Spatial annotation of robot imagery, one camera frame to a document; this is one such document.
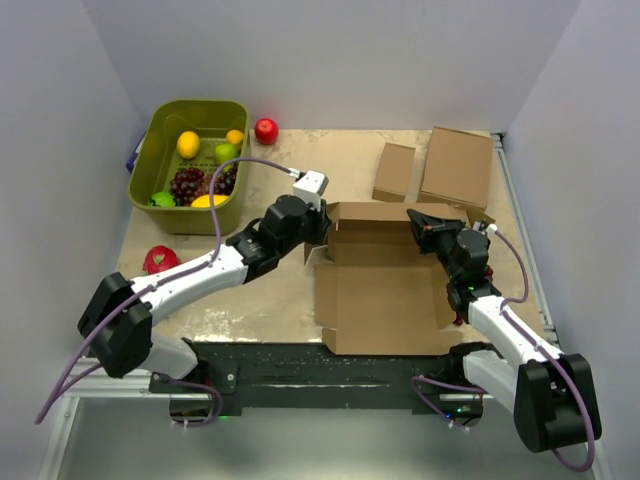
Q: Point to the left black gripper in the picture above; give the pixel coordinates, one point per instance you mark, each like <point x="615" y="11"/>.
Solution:
<point x="321" y="223"/>

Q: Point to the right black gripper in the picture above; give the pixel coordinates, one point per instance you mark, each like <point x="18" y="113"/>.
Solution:
<point x="427" y="229"/>

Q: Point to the cardboard paper box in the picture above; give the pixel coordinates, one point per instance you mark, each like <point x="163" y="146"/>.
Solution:
<point x="374" y="292"/>

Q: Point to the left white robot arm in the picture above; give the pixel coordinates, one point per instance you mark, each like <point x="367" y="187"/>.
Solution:
<point x="118" y="324"/>

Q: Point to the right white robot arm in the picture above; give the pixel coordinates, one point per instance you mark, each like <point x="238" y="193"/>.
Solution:
<point x="550" y="395"/>

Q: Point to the large folded cardboard box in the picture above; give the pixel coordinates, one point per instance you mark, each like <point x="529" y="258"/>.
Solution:
<point x="457" y="169"/>

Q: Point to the small folded cardboard box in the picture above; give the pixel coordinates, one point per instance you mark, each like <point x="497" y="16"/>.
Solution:
<point x="393" y="174"/>

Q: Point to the red grapes on table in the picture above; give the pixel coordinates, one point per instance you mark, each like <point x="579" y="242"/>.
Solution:
<point x="461" y="295"/>

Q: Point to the red apple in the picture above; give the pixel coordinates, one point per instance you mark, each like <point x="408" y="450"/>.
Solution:
<point x="266" y="131"/>

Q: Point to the yellow mango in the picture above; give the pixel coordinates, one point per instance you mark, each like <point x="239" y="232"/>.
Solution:
<point x="205" y="201"/>

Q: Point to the green pear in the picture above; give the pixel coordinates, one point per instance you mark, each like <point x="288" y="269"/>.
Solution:
<point x="225" y="152"/>

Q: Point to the small orange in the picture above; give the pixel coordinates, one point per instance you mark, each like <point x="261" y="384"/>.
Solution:
<point x="235" y="137"/>

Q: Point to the dark grapes in basket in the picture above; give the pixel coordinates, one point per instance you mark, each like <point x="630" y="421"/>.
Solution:
<point x="188" y="184"/>

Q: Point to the green plastic basket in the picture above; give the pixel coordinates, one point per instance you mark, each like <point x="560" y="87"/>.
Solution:
<point x="158" y="162"/>

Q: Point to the yellow lemon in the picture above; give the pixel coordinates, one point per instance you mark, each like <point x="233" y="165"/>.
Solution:
<point x="188" y="145"/>

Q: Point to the green lime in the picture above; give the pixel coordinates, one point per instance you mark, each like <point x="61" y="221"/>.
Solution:
<point x="163" y="199"/>

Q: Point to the red dragon fruit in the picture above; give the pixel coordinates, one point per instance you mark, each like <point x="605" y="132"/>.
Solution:
<point x="160" y="258"/>

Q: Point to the purple white booklet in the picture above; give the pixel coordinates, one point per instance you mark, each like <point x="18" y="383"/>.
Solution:
<point x="134" y="155"/>

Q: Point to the right aluminium rail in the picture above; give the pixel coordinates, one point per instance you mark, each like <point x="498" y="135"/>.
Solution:
<point x="504" y="206"/>

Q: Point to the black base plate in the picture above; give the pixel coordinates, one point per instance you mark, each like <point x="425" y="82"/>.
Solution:
<point x="310" y="376"/>

